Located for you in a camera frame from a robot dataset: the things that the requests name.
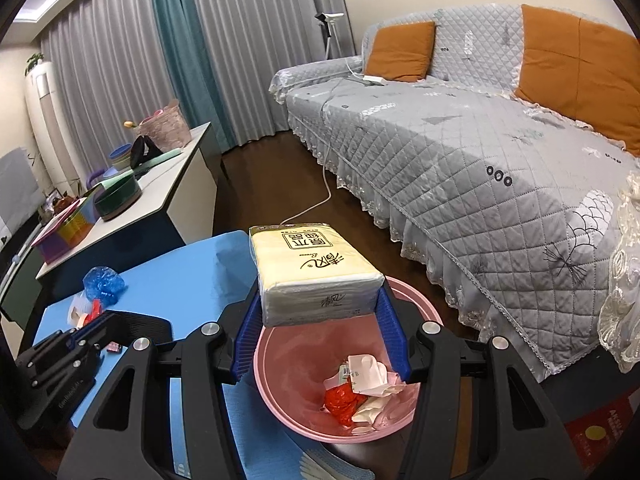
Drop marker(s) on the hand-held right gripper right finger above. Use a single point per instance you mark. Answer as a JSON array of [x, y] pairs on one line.
[[395, 340]]

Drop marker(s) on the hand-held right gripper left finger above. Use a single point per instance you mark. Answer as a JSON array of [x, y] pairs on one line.
[[245, 345]]

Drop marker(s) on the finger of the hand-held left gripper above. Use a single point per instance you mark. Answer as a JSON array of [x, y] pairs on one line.
[[50, 344], [87, 340]]

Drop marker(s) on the white green printed wrapper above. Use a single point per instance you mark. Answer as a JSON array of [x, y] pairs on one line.
[[79, 310]]

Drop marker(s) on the small red wrapper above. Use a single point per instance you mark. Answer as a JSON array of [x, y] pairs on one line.
[[96, 308]]

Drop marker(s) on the blue plastic bag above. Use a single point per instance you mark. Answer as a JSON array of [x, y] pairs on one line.
[[102, 282]]

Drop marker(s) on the cream paper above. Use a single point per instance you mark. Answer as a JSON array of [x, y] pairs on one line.
[[372, 410]]

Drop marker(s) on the pink plastic bin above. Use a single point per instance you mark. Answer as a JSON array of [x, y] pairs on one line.
[[295, 400]]

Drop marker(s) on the red plastic bag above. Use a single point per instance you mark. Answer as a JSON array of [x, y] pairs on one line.
[[345, 402]]

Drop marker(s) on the pale yellow tissue pack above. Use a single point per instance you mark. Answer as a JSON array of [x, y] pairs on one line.
[[310, 270]]

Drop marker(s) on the dark television cabinet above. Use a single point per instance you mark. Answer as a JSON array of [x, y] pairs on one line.
[[20, 285]]

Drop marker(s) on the blue table mat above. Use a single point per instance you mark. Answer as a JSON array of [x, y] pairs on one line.
[[200, 280]]

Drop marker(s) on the colourful striped box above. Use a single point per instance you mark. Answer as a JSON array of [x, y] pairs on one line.
[[65, 235]]

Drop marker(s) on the brown teapot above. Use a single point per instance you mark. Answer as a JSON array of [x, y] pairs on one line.
[[63, 203]]

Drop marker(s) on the dark green round bowl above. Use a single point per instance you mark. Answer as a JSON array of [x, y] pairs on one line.
[[117, 200]]

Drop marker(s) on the purple plastic jug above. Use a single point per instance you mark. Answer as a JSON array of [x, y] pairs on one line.
[[95, 178]]

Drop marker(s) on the television with grey cover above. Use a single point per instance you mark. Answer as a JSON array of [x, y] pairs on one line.
[[17, 185]]

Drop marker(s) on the white topped coffee table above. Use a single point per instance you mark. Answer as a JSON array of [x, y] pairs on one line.
[[165, 185]]

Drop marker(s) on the blue green stacked bowls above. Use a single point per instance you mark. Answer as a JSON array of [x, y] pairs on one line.
[[120, 156]]

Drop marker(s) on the sofa with grey quilted cover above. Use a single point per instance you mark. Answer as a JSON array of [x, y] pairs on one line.
[[450, 160]]

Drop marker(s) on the mint green flat tray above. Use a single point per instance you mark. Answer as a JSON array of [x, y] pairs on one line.
[[160, 159]]

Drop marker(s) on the white standing air conditioner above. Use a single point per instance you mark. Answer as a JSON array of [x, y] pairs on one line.
[[50, 125]]

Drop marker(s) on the red cardboard box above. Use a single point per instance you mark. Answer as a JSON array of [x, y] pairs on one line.
[[600, 435]]

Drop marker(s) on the pink woven basket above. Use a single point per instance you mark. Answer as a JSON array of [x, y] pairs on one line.
[[167, 125]]

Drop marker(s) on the cream lace cloth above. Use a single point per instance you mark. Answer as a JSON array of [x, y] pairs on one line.
[[622, 285]]

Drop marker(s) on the grey curtain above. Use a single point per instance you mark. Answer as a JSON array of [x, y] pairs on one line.
[[100, 85], [260, 35]]

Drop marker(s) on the white power strip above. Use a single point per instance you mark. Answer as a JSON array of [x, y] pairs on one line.
[[373, 80]]

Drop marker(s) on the green potted plant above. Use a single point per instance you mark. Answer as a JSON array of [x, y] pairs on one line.
[[34, 62]]

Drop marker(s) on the small orange cushion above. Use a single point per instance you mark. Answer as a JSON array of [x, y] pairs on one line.
[[400, 50]]

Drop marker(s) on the teal curtain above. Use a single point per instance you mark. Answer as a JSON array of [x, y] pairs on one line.
[[185, 35]]

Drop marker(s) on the large orange cushion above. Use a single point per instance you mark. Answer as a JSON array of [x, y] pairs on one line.
[[580, 65]]

